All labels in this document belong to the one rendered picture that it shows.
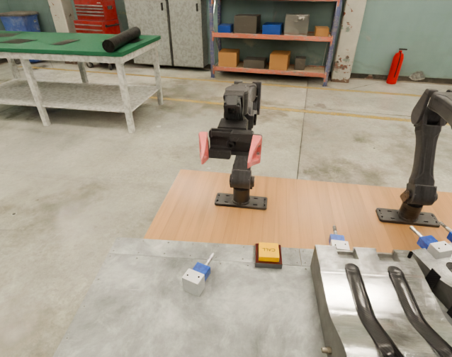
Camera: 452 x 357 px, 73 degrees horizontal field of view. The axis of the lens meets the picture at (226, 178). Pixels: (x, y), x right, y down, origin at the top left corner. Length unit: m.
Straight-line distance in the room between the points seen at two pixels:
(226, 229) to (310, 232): 0.29
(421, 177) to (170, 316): 0.88
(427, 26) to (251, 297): 5.75
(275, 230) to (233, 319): 0.36
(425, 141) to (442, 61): 5.30
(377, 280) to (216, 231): 0.50
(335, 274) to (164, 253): 0.51
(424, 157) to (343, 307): 0.59
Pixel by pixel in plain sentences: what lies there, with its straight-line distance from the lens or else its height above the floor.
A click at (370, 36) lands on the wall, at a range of 6.09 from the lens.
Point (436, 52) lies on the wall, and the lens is 6.38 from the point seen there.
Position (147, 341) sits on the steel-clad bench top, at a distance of 0.84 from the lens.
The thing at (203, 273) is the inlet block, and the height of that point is 0.84.
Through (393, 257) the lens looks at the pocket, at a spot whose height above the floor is 0.87.
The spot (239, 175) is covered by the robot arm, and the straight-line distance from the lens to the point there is 1.06.
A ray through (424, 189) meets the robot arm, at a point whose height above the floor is 0.95.
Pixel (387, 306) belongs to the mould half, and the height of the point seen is 0.88.
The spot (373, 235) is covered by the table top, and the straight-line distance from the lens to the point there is 1.15.
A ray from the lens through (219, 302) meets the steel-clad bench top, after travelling 0.87.
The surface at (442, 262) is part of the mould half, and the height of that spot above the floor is 0.85.
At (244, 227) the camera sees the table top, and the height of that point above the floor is 0.80.
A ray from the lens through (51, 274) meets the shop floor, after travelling 2.23.
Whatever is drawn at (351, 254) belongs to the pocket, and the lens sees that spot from 0.96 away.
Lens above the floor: 1.52
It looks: 33 degrees down
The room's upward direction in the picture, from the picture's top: straight up
